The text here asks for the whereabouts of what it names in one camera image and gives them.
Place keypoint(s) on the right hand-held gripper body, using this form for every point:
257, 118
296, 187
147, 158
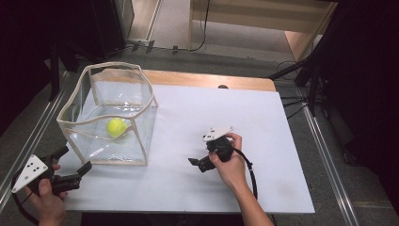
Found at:
223, 149

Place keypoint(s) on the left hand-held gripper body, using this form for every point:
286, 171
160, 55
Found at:
30, 171

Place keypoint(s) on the clear plastic box beige trim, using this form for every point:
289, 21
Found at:
125, 150

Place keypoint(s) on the yellow tennis ball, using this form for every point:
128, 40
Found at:
116, 127

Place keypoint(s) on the person's right hand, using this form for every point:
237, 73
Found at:
233, 171

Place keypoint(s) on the person's left hand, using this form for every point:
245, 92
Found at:
48, 205

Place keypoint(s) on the white table board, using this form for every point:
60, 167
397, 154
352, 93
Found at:
188, 103

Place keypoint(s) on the dark curtain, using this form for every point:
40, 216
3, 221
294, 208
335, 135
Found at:
370, 94
22, 62

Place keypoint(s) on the black tripod stand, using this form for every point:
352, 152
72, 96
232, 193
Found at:
288, 69

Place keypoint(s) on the black cabinet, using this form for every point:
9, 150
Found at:
106, 25

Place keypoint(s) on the light wooden shelf unit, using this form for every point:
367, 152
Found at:
251, 15

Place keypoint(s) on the metal floor rail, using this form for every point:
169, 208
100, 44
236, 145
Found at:
326, 157
33, 141

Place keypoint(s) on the black upright post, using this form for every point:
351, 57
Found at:
55, 78

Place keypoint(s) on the small black floor bracket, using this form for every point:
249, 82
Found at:
175, 50

